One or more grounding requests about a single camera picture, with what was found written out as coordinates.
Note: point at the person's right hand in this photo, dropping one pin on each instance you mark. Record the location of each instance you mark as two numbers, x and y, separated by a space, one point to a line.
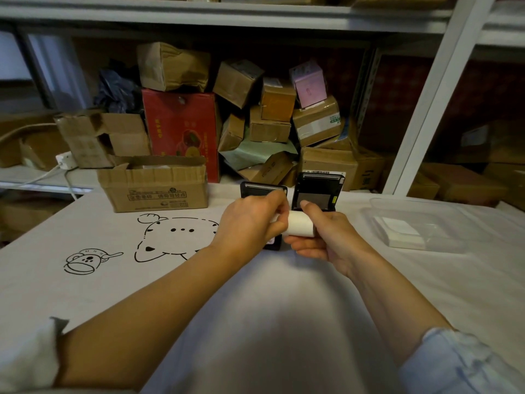
332 237

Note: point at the person's left hand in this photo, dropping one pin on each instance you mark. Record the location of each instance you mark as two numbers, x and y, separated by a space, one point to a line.
246 223

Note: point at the person's left thumb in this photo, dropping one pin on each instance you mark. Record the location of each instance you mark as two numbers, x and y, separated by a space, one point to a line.
277 199

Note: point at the person's right thumb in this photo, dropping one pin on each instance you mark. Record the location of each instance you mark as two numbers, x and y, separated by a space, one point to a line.
311 209

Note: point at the white paper roll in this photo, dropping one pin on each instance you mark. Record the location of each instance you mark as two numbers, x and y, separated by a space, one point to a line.
301 224

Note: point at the person's right forearm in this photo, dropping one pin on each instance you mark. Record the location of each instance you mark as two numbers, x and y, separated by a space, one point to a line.
393 303

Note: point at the person's left forearm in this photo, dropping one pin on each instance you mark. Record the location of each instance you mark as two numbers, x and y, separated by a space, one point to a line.
143 307

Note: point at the black printer with open lid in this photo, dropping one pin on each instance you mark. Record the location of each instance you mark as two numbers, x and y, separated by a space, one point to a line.
318 196

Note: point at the black mini printer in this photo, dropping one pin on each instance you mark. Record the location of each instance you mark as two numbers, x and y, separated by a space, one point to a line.
256 189

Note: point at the pale green package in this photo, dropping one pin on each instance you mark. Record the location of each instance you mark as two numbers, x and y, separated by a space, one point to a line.
250 153

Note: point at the stack of white paper sheets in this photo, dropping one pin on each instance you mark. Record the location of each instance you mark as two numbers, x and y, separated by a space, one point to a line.
400 233

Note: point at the small dim brown carton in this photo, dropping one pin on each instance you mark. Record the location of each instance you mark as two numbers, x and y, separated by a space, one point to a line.
424 186

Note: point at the pink box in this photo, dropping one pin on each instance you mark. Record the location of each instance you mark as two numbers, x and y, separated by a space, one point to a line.
309 84

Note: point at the red fruit print box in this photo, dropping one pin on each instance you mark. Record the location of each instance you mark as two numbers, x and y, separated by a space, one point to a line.
180 127

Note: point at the open printed cardboard box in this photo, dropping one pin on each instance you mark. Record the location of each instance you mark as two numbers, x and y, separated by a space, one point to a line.
156 190

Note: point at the pile of brown cardboard boxes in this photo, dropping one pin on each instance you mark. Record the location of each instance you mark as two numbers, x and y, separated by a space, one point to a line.
236 82

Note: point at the clear plastic container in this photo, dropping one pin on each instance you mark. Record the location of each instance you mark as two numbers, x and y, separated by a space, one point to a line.
451 213

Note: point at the large flat brown carton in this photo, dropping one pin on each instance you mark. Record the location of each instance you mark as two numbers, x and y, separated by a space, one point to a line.
463 182

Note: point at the white cartoon print tablecloth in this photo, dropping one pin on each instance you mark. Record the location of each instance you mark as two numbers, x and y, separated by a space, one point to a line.
123 283

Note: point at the dark plastic bag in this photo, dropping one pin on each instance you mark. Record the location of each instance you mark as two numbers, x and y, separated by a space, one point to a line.
117 92

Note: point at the brown carton with white label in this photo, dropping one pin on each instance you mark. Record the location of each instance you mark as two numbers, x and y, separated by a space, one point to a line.
492 141

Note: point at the open torn cardboard box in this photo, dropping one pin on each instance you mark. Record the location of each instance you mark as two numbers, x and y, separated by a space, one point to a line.
88 141

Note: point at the white power strip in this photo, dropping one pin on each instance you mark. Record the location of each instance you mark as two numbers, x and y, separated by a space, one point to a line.
66 160

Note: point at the light blue sleeve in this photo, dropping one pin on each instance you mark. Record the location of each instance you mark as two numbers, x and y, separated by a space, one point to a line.
463 365

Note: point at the worn brown carton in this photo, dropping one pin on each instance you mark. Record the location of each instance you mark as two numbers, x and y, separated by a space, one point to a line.
28 143

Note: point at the white sleeve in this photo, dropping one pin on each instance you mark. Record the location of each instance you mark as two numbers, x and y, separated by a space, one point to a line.
24 356

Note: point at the white metal shelf frame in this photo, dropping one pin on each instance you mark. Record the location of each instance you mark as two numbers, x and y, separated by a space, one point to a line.
430 102

